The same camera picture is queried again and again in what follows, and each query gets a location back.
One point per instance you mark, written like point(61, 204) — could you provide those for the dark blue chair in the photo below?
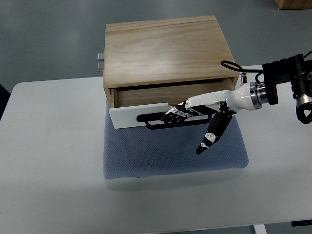
point(4, 98)

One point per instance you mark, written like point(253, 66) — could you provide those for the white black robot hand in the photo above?
point(221, 105)

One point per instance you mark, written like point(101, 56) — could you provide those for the black drawer handle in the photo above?
point(153, 121)

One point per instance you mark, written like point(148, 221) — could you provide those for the blue grey cushion mat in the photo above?
point(140, 152)

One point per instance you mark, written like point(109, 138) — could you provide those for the white table leg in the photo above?
point(259, 229)

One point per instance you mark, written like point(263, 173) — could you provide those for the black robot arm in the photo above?
point(296, 70)

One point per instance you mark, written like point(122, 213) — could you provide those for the black table control panel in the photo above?
point(301, 223)

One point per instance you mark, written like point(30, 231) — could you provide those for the silver metal clamp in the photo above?
point(100, 62)

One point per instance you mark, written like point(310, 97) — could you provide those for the white drawer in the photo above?
point(136, 114)

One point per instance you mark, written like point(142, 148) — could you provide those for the wooden drawer cabinet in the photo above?
point(165, 61)

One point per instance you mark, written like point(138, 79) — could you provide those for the brown cardboard box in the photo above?
point(293, 4)

